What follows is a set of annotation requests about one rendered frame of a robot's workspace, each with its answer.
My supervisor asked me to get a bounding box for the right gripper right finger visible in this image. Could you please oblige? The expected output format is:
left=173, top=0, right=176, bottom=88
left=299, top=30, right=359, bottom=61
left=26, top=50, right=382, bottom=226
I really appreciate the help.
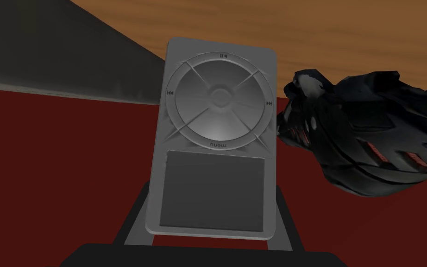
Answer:
left=267, top=184, right=305, bottom=252

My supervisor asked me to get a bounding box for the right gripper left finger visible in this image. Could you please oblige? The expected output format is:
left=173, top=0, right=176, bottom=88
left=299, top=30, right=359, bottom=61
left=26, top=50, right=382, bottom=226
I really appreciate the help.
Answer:
left=113, top=180, right=156, bottom=247

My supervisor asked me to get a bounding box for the grey music player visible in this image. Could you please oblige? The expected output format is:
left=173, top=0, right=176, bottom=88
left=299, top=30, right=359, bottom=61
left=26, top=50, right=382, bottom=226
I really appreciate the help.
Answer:
left=144, top=36, right=278, bottom=242

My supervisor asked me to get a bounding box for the red table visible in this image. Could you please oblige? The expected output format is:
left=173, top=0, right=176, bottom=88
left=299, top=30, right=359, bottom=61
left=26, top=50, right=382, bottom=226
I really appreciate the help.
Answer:
left=0, top=88, right=427, bottom=267

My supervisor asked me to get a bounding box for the black shoe with red marks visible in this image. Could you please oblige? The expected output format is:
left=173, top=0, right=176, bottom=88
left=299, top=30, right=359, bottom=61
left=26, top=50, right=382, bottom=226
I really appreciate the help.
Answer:
left=275, top=69, right=427, bottom=197

